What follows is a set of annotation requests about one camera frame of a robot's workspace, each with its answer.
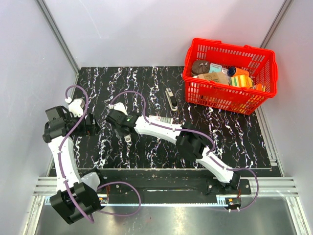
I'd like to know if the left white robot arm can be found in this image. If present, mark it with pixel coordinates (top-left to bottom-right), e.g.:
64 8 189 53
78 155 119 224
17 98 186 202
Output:
43 101 106 224

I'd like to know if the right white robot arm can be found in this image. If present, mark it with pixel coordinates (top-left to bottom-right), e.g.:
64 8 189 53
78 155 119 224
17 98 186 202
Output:
106 109 241 194

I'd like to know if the black grey stapler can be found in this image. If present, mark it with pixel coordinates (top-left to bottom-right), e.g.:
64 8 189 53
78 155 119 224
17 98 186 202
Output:
165 88 178 112

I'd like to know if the staple box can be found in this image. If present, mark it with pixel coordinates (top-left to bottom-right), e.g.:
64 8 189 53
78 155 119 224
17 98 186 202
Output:
149 115 173 124

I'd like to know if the brown round object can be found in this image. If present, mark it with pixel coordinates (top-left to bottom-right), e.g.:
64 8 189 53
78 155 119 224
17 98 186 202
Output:
191 60 210 76

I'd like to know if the teal white card box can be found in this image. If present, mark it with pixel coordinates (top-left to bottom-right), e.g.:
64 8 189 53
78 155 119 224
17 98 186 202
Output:
209 63 223 73

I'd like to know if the brown cardboard box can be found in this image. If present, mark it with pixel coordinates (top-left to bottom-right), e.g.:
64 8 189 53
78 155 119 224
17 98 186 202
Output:
197 72 229 85

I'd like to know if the orange bottle blue cap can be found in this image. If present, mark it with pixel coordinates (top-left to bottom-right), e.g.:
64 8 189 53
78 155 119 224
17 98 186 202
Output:
227 66 250 77

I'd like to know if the yellow green sponge pack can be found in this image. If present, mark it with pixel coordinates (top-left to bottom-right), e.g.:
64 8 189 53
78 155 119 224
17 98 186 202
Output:
229 75 254 88

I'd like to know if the orange snack packet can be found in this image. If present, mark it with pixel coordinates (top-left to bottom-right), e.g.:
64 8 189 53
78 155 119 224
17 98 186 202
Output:
250 84 266 92

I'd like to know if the red plastic basket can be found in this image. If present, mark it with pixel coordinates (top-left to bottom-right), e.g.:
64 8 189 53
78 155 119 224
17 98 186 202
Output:
182 38 278 115

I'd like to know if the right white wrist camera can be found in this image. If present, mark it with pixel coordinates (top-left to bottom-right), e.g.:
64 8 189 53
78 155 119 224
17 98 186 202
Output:
109 102 128 115

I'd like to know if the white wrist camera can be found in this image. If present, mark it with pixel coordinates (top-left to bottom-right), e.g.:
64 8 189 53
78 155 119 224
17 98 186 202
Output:
68 98 85 118
109 102 128 115

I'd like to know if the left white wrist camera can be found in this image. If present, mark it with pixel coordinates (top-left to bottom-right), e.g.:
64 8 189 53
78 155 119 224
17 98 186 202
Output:
68 98 85 118

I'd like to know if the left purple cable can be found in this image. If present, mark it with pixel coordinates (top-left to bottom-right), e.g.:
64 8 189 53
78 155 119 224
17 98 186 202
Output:
56 85 142 224

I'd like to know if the purple cable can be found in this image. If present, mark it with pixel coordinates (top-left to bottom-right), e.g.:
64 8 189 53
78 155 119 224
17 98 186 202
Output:
110 91 259 212
56 85 142 224

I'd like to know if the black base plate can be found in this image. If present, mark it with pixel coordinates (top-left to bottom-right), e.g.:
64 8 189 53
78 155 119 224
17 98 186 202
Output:
48 167 251 199

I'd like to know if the aluminium rail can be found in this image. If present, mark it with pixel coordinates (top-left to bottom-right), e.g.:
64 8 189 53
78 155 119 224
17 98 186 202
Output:
33 177 300 208

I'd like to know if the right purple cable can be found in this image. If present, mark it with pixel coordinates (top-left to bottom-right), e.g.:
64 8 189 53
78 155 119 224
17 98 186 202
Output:
110 91 259 212

